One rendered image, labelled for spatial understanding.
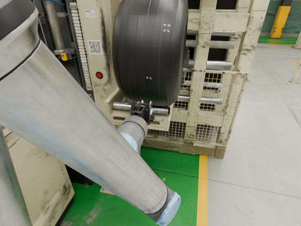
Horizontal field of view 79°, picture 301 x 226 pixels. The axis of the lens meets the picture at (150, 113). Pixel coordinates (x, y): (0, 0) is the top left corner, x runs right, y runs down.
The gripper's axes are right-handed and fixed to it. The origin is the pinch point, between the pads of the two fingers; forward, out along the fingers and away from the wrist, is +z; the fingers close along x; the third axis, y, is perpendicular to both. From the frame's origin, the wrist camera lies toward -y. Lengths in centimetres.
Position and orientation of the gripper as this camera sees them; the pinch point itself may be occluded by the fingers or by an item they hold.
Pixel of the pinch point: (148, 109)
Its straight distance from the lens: 82.7
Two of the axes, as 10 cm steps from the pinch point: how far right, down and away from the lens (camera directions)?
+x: -9.8, -1.1, 1.7
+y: 0.3, -9.1, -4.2
